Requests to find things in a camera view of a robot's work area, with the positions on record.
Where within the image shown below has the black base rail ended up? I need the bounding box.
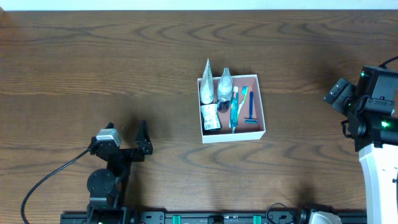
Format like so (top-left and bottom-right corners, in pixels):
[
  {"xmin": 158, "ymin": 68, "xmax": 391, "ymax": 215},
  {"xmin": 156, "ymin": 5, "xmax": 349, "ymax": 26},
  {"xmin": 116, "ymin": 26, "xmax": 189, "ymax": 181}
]
[{"xmin": 60, "ymin": 204, "xmax": 367, "ymax": 224}]

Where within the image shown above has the blue disposable razor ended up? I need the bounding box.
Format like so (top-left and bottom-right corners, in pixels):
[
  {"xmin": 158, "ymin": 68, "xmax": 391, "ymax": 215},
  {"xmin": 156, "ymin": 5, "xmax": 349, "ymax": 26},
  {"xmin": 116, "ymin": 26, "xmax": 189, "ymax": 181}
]
[{"xmin": 244, "ymin": 91, "xmax": 258, "ymax": 124}]

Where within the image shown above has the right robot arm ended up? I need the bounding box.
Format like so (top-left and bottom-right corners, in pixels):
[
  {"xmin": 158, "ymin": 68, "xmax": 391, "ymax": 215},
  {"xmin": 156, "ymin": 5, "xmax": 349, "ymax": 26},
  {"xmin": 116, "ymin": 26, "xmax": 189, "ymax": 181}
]
[{"xmin": 345, "ymin": 66, "xmax": 397, "ymax": 224}]

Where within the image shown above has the white box with pink inside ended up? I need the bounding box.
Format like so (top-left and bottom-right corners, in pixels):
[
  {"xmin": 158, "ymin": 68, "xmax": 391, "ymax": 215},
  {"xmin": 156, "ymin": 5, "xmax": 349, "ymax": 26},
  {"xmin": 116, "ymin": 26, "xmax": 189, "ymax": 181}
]
[{"xmin": 199, "ymin": 75, "xmax": 266, "ymax": 144}]

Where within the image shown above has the green toothpaste tube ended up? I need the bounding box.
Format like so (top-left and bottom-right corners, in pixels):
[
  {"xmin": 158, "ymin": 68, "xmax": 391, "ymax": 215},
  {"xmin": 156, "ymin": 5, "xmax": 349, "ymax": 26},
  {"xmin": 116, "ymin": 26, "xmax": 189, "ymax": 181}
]
[{"xmin": 229, "ymin": 86, "xmax": 239, "ymax": 128}]

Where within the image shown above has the green white toothbrush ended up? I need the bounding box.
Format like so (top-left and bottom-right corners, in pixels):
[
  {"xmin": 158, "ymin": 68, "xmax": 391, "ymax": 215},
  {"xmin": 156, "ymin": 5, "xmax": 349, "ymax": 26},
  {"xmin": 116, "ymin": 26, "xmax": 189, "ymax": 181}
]
[{"xmin": 232, "ymin": 86, "xmax": 248, "ymax": 134}]

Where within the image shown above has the green white soap packet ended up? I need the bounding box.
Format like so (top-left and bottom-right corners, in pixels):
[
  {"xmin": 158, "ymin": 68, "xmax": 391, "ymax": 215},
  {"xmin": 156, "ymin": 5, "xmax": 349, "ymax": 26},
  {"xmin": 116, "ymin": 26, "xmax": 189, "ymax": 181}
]
[{"xmin": 200, "ymin": 104, "xmax": 221, "ymax": 131}]

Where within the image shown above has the blue hand soap pump bottle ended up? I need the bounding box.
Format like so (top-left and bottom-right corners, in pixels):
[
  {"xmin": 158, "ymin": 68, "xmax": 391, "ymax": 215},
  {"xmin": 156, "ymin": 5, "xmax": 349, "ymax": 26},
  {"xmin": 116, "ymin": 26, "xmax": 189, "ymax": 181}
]
[{"xmin": 217, "ymin": 68, "xmax": 233, "ymax": 113}]

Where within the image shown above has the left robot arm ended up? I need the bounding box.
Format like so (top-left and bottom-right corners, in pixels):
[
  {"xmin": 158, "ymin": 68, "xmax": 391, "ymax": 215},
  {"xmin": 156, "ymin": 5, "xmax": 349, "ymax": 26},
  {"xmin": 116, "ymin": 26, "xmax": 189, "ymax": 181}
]
[{"xmin": 86, "ymin": 120, "xmax": 153, "ymax": 223}]

